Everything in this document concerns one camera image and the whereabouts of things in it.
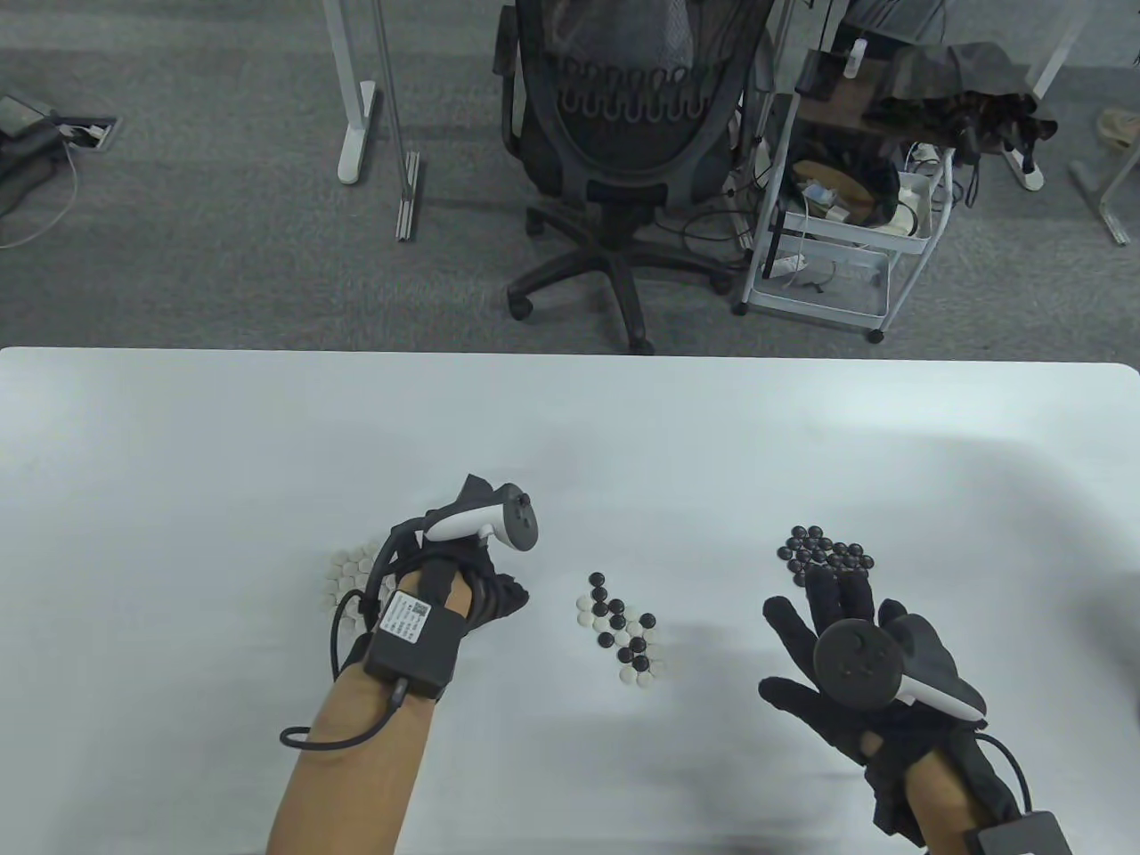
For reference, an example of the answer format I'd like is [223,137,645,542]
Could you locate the black mesh office chair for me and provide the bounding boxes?
[494,0,778,354]

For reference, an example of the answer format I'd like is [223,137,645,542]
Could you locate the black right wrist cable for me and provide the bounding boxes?
[977,730,1034,811]

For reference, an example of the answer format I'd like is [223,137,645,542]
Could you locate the black right wrist sensor box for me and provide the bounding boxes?
[971,809,1070,855]

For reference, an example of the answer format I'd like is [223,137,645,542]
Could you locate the group of black go stones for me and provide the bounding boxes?
[781,525,875,589]

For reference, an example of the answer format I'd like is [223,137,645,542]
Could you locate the white wheeled utility cart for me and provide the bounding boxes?
[733,45,958,346]

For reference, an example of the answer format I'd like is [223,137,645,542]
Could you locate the aluminium profile post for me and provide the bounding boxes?
[370,0,421,241]

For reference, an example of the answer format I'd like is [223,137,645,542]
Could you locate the dark grey left hand controller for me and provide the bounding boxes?
[423,483,540,551]

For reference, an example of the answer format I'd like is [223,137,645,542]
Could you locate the floor socket box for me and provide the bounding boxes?
[58,114,121,151]

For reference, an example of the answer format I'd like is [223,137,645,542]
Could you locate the grey white right hand controller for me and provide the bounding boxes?
[812,615,988,721]

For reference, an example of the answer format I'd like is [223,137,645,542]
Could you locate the black wrist sensor box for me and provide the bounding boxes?
[363,590,470,702]
[971,809,1070,855]

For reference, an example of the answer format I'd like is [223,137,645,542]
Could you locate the black phone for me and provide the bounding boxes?
[795,52,847,97]

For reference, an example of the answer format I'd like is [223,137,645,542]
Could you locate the person's left forearm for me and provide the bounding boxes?
[267,570,468,855]

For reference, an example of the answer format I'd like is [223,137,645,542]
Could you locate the white floor cable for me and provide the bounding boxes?
[0,147,79,248]

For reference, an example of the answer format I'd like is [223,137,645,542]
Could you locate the black crumpled cloth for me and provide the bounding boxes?
[868,42,1061,179]

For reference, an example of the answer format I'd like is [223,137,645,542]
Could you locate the group of white go stones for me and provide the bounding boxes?
[325,541,386,626]

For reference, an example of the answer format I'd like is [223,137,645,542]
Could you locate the white slanted desk leg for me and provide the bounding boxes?
[997,0,1083,192]

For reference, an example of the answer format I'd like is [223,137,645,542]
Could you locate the black left wrist sensor box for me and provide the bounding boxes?
[363,590,470,702]

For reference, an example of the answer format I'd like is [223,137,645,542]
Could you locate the black and tan bag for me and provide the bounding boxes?
[788,134,902,228]

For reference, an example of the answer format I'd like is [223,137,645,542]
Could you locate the person's right forearm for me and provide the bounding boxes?
[901,748,981,855]

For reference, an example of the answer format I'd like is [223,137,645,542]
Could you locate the person's right hand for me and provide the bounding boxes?
[759,570,1018,843]

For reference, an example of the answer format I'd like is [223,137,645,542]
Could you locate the pile of mixed go stones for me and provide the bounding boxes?
[576,572,664,688]

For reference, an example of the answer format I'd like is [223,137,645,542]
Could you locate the white power adapter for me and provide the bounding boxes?
[895,169,936,239]

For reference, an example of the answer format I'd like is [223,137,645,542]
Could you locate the grey desk leg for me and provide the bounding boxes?
[1069,147,1140,248]

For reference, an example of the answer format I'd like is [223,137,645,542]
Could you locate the person's left hand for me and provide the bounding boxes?
[387,476,531,642]

